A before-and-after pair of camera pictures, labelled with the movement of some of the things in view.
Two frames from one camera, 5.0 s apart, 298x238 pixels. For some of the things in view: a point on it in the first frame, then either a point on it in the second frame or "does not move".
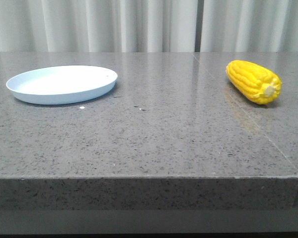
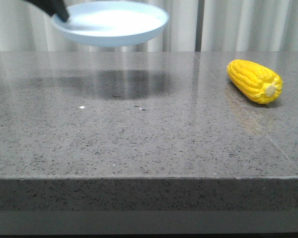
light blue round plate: x=61 y=85 to x=111 y=23
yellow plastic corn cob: x=255 y=83 does not move
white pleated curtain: x=148 y=26 does not move
